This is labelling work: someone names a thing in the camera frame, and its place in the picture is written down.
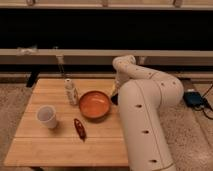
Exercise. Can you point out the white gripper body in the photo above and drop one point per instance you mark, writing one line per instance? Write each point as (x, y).
(117, 84)

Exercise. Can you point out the yellow black gripper finger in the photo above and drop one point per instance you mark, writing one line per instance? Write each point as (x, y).
(114, 91)
(114, 99)

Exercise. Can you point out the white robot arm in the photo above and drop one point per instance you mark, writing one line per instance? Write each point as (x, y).
(141, 92)

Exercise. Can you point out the dark red eraser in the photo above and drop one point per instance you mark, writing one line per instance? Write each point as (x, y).
(80, 129)

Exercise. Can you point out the orange bowl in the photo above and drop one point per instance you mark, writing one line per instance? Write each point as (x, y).
(94, 104)

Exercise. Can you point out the blue box on floor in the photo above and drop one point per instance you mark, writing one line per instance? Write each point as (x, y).
(193, 99)

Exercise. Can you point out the wooden table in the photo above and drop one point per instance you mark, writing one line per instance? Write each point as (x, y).
(36, 145)

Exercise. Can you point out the grey metal rail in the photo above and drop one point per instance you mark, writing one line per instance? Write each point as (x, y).
(104, 57)

